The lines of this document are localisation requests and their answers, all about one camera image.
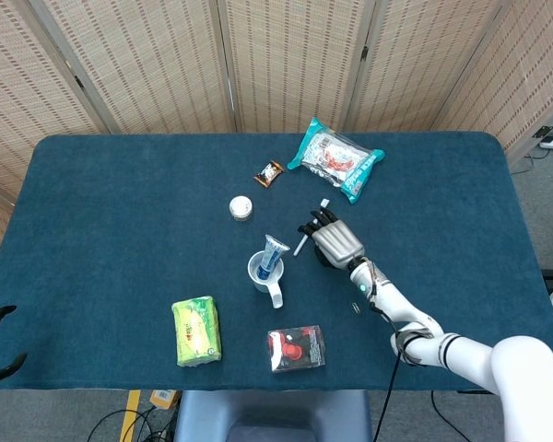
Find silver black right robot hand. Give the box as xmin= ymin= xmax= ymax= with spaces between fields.
xmin=297 ymin=206 xmax=366 ymax=271

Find white toothbrush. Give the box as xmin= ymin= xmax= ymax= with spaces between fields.
xmin=292 ymin=197 xmax=330 ymax=258

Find blue white toothpaste tube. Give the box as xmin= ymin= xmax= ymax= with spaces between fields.
xmin=256 ymin=234 xmax=290 ymax=281

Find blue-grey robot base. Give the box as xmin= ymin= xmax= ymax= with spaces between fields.
xmin=172 ymin=390 xmax=373 ymax=442

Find teal snack package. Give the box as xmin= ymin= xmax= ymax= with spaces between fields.
xmin=287 ymin=117 xmax=386 ymax=205

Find brown candy wrapper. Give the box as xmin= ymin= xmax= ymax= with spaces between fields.
xmin=253 ymin=159 xmax=286 ymax=189

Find small clear round jar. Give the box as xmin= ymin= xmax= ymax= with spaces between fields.
xmin=229 ymin=195 xmax=253 ymax=223

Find clear box of capsules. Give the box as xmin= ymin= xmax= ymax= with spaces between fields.
xmin=266 ymin=324 xmax=327 ymax=374

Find dark teal tablecloth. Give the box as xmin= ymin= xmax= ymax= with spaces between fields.
xmin=0 ymin=132 xmax=553 ymax=392

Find green tissue pack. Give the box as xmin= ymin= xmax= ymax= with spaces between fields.
xmin=171 ymin=296 xmax=223 ymax=368

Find yellow cardboard box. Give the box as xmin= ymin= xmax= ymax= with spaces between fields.
xmin=147 ymin=389 xmax=182 ymax=410

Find woven folding screen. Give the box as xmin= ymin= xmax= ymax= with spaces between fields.
xmin=0 ymin=0 xmax=553 ymax=204

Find white cup with handle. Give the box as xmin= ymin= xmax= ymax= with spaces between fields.
xmin=247 ymin=250 xmax=286 ymax=309

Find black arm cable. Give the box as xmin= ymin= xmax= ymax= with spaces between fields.
xmin=367 ymin=269 xmax=437 ymax=442

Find black floor cable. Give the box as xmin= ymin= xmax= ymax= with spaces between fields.
xmin=86 ymin=407 xmax=174 ymax=442

